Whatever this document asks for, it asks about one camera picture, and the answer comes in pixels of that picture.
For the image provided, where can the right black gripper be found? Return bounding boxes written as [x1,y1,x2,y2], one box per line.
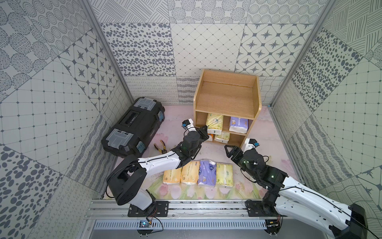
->
[224,144,259,181]

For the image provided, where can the yellow-green tissue pack shelf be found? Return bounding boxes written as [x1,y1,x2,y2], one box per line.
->
[206,113,224,135]
[216,163,233,187]

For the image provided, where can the yellow-green tissue pack top shelf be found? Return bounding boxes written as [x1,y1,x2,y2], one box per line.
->
[216,163,233,187]

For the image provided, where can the purple tissue pack shelf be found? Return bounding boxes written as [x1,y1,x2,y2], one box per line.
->
[229,117,249,134]
[198,159,216,187]

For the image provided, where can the purple tissue pack top shelf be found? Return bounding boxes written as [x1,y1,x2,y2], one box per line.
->
[198,159,216,187]

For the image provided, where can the orange tissue pack top shelf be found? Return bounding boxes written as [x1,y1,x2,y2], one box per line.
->
[181,161,200,185]

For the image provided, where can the orange tissue pack shelf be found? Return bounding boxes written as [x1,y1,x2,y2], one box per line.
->
[181,161,200,185]
[163,168,182,185]

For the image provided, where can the yellow-green pack bottom shelf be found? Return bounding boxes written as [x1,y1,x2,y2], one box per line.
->
[214,131,230,144]

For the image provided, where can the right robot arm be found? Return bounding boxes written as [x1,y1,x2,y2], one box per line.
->
[224,140,372,239]

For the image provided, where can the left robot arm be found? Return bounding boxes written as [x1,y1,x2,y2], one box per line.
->
[106,124,209,216]

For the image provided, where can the wooden three-tier shelf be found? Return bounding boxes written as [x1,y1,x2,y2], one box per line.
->
[194,69,262,147]

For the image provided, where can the floral table mat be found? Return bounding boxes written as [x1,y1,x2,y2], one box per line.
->
[142,106,298,200]

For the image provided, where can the black plastic toolbox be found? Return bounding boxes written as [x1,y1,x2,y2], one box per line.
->
[101,97,165,158]

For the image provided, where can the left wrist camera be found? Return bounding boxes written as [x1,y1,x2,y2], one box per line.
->
[182,119,196,131]

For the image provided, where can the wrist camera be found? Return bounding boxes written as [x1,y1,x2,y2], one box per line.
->
[244,138,260,152]
[182,119,196,131]

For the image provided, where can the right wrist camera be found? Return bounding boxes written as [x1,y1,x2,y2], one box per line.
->
[244,138,260,152]

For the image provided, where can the orange-handled pliers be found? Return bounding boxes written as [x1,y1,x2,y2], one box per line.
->
[154,140,168,154]

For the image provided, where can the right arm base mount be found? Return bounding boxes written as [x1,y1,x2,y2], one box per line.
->
[244,200,279,217]

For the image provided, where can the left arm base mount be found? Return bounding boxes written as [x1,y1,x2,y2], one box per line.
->
[128,201,169,218]

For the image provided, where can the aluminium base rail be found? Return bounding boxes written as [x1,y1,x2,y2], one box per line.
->
[85,200,293,230]

